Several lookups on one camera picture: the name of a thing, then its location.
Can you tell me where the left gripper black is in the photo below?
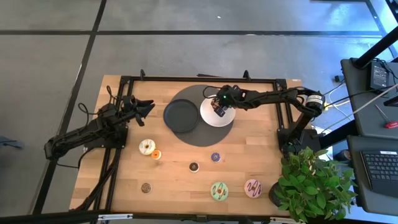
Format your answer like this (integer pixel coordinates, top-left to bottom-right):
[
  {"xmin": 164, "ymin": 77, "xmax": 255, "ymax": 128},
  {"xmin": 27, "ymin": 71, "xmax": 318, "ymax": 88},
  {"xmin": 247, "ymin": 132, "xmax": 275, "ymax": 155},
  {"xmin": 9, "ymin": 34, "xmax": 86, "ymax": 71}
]
[{"xmin": 119, "ymin": 95, "xmax": 155, "ymax": 127}]

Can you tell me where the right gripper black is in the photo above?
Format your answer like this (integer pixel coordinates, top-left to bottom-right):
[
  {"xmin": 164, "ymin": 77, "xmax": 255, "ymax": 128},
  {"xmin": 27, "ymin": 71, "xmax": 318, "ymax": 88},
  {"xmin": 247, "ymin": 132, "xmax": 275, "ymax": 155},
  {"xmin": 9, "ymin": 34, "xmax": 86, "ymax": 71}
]
[{"xmin": 210, "ymin": 85, "xmax": 243, "ymax": 118}]

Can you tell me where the large white blue-drizzled donut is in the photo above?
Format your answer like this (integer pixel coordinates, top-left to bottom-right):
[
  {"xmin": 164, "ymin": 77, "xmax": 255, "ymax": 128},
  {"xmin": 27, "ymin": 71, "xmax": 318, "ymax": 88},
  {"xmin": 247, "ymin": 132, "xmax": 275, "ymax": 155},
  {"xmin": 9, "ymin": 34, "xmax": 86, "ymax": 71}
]
[{"xmin": 138, "ymin": 138, "xmax": 156, "ymax": 156}]

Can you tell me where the large pink chocolate-drizzled donut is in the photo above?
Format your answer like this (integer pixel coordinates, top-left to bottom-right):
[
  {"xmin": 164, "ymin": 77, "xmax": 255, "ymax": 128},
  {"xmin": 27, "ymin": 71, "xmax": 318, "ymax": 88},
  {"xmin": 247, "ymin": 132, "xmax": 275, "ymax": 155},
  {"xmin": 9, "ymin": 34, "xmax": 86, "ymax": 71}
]
[{"xmin": 244, "ymin": 179, "xmax": 263, "ymax": 199}]

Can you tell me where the white round bowl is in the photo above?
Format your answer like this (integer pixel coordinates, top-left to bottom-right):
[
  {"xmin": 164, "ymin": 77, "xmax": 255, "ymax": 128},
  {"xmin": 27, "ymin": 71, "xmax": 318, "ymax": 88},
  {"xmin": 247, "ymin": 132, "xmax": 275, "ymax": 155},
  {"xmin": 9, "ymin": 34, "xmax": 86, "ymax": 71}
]
[{"xmin": 200, "ymin": 94, "xmax": 236, "ymax": 128}]

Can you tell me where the round grey woven placemat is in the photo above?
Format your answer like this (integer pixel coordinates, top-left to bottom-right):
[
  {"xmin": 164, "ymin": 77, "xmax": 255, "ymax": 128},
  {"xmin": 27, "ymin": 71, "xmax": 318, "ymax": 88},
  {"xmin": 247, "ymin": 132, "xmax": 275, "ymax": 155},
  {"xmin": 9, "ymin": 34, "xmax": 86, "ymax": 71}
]
[{"xmin": 169, "ymin": 84, "xmax": 236, "ymax": 147}]

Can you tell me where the black round plate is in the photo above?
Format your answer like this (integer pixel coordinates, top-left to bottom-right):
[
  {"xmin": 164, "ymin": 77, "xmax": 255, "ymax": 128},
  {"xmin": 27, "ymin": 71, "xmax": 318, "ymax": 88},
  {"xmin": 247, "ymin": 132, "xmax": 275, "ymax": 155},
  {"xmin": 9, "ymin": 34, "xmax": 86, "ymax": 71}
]
[{"xmin": 163, "ymin": 98, "xmax": 200, "ymax": 134}]

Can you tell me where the large green donut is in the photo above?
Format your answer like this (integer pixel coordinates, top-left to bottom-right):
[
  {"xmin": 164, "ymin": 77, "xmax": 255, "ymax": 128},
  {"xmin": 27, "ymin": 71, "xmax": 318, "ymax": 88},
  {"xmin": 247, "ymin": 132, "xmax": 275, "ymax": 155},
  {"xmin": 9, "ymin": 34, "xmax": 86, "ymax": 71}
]
[{"xmin": 210, "ymin": 181, "xmax": 229, "ymax": 202}]

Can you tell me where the dark plant pot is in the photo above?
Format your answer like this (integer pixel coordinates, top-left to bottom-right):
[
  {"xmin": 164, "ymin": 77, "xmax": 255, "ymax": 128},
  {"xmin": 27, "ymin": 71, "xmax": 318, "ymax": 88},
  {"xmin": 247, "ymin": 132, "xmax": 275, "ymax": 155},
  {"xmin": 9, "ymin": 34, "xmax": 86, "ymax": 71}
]
[{"xmin": 269, "ymin": 182, "xmax": 284, "ymax": 208}]

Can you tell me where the green leafy plant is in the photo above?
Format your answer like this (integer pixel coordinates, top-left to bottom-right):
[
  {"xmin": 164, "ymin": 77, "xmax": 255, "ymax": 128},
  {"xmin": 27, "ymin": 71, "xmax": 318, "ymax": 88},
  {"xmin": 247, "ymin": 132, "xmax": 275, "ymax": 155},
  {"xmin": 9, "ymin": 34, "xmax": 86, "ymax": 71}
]
[{"xmin": 276, "ymin": 146, "xmax": 358, "ymax": 223}]

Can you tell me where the grey-blue chair leg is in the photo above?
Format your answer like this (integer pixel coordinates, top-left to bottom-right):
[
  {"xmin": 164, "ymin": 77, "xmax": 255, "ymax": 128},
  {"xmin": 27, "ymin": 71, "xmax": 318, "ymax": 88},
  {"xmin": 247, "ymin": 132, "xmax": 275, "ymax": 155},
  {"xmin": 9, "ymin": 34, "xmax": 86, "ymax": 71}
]
[{"xmin": 0, "ymin": 136, "xmax": 25, "ymax": 150}]

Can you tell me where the grey side desk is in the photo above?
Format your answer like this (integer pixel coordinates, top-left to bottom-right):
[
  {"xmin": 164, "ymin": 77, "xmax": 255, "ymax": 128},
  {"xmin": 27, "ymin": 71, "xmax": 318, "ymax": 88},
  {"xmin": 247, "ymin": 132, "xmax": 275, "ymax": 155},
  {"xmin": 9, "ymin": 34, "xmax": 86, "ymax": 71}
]
[
  {"xmin": 346, "ymin": 135, "xmax": 398, "ymax": 217},
  {"xmin": 340, "ymin": 57, "xmax": 398, "ymax": 138}
]

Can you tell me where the black power adapter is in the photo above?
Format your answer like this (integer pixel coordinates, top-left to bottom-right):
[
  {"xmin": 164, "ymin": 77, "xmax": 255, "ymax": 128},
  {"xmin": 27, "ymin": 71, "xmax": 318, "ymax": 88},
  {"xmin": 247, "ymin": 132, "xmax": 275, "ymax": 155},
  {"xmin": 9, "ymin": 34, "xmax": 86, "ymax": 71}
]
[{"xmin": 369, "ymin": 61, "xmax": 390, "ymax": 91}]

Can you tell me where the black keyboard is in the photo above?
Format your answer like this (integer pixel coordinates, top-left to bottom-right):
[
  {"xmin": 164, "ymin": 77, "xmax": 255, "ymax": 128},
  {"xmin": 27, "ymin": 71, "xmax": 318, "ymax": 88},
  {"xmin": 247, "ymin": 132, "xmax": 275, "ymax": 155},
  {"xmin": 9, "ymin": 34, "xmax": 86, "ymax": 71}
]
[{"xmin": 360, "ymin": 150, "xmax": 398, "ymax": 198}]

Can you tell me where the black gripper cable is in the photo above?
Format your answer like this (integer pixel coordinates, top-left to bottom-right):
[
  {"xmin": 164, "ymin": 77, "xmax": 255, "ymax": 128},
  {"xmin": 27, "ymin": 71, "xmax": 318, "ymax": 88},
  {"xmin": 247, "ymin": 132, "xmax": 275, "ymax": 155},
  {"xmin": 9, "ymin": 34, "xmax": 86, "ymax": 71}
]
[{"xmin": 202, "ymin": 85, "xmax": 224, "ymax": 100}]

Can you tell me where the black aluminium table frame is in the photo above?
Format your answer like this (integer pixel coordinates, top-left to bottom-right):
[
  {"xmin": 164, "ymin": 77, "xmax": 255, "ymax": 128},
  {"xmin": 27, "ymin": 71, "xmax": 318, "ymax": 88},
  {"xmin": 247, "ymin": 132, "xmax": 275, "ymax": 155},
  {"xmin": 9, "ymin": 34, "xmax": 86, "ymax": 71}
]
[{"xmin": 74, "ymin": 68, "xmax": 295, "ymax": 215}]

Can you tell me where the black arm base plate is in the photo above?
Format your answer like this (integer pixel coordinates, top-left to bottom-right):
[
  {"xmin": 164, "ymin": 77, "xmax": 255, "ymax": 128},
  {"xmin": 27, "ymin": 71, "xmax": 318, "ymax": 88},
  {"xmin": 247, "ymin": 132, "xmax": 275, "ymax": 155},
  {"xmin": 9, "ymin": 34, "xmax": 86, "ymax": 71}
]
[
  {"xmin": 277, "ymin": 127, "xmax": 323, "ymax": 153},
  {"xmin": 83, "ymin": 124, "xmax": 128, "ymax": 149}
]

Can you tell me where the black cable bundle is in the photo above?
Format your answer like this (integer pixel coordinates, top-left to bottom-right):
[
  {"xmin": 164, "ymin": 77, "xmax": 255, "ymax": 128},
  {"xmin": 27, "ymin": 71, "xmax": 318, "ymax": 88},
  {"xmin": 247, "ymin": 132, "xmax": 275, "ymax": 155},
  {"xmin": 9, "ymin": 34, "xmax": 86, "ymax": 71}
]
[{"xmin": 74, "ymin": 148, "xmax": 123, "ymax": 212}]

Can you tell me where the black crossbar with silver bracket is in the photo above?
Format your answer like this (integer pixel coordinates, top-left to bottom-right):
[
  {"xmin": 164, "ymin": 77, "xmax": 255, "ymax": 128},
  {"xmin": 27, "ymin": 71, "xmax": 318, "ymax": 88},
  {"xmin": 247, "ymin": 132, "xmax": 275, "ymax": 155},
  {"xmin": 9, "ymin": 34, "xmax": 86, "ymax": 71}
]
[{"xmin": 0, "ymin": 208, "xmax": 280, "ymax": 224}]

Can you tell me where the white cable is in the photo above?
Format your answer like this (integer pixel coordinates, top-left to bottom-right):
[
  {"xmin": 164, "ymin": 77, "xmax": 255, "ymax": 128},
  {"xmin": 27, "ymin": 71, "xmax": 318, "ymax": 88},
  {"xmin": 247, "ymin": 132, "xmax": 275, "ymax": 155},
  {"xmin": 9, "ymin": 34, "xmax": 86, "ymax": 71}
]
[{"xmin": 322, "ymin": 83, "xmax": 398, "ymax": 131}]

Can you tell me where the black diagonal post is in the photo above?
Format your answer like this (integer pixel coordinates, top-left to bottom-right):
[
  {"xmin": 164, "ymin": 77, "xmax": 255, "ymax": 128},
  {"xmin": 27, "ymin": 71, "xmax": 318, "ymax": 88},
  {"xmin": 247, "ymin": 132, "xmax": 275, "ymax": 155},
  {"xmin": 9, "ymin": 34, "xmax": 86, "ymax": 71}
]
[{"xmin": 353, "ymin": 26, "xmax": 398, "ymax": 70}]

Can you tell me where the red-handled screwdriver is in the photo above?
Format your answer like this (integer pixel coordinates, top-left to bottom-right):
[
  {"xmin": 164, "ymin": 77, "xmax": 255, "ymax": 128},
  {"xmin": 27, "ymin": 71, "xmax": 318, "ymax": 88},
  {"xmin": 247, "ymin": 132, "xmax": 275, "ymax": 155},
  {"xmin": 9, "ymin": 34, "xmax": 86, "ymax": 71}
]
[{"xmin": 374, "ymin": 104, "xmax": 398, "ymax": 129}]

